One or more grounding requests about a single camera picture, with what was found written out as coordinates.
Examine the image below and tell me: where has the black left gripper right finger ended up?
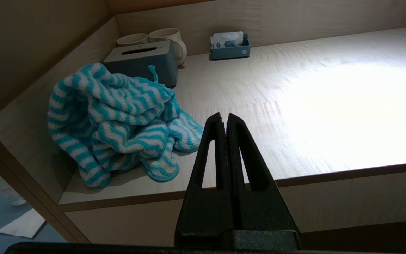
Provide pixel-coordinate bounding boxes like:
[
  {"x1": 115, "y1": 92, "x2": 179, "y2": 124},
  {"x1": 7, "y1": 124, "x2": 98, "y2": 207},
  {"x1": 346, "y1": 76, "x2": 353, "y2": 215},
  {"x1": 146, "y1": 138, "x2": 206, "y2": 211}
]
[{"x1": 226, "y1": 113, "x2": 301, "y2": 249}]

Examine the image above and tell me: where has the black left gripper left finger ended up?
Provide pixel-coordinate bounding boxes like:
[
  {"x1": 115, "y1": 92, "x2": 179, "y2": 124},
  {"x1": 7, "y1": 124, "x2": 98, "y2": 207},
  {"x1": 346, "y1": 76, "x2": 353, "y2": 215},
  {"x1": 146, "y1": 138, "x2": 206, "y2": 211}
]
[{"x1": 175, "y1": 113, "x2": 234, "y2": 248}]

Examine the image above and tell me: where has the teal white striped cloth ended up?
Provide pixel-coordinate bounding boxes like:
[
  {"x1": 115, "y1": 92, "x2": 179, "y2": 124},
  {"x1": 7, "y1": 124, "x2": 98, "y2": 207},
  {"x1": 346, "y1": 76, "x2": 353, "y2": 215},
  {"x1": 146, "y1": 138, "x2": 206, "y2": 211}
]
[{"x1": 47, "y1": 63, "x2": 204, "y2": 189}]

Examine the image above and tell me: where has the grey tissue box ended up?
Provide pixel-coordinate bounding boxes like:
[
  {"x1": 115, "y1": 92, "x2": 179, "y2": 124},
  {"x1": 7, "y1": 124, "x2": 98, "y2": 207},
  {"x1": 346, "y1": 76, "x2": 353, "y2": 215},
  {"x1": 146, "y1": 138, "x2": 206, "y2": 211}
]
[{"x1": 103, "y1": 40, "x2": 178, "y2": 88}]

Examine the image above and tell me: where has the small grey-blue sachet tray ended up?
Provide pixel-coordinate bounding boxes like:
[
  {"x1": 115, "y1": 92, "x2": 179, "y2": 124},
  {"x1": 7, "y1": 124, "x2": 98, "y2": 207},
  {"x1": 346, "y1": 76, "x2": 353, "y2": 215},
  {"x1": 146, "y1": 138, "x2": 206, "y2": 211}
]
[{"x1": 210, "y1": 34, "x2": 251, "y2": 60}]

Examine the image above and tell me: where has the white paper sheet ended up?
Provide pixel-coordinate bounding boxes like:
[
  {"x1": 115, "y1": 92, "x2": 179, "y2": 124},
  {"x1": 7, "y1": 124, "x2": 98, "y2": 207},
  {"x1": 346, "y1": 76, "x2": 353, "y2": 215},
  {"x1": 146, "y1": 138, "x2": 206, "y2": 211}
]
[{"x1": 0, "y1": 208, "x2": 46, "y2": 239}]

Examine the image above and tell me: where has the white ceramic mug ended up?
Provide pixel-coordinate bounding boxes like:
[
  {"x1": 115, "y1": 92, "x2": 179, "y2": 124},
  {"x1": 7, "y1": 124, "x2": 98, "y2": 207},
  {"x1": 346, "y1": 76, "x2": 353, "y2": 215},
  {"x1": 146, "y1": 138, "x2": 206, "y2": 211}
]
[
  {"x1": 148, "y1": 28, "x2": 187, "y2": 67},
  {"x1": 116, "y1": 33, "x2": 149, "y2": 47}
]

